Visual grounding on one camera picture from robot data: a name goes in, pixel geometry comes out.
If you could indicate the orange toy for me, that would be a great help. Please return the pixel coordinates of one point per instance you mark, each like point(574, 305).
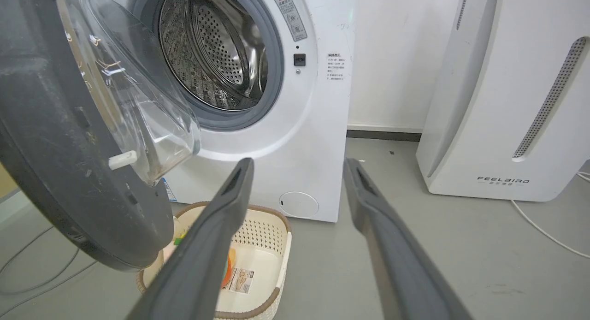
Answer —
point(227, 269)

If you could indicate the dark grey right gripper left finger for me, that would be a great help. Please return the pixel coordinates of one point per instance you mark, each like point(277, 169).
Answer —
point(203, 260)

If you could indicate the white air purifier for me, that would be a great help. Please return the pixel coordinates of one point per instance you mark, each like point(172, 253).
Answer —
point(507, 94)

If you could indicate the white front-load washing machine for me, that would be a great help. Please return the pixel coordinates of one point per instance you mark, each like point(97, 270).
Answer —
point(295, 126)

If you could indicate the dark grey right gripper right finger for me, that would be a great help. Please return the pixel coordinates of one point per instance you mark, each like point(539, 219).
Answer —
point(396, 264)

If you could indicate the dark grey washing machine door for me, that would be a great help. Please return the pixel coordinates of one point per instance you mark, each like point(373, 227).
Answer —
point(78, 126)

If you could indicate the printed label card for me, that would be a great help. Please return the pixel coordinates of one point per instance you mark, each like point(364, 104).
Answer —
point(238, 280)

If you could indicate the yellow green toy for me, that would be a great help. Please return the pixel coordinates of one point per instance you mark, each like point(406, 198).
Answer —
point(179, 239)

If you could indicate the white perforated laundry basket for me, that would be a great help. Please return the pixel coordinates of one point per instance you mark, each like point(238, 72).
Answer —
point(265, 246)

